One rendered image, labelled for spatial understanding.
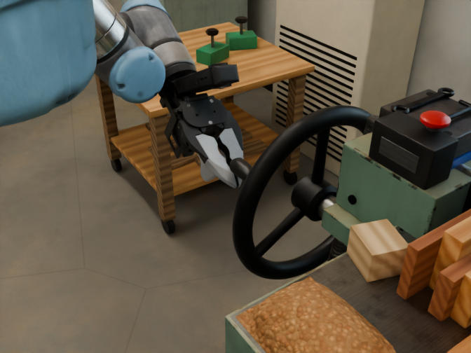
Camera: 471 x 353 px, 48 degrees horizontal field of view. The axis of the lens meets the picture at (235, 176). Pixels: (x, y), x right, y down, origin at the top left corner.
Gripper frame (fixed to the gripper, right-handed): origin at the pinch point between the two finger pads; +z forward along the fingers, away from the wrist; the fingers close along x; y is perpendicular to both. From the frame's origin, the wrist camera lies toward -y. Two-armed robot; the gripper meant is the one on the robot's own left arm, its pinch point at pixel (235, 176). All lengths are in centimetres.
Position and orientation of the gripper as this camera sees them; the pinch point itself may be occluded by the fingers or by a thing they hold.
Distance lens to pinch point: 75.6
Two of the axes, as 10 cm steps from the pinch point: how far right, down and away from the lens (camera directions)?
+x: -8.3, 2.3, -5.0
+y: -3.4, 5.1, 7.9
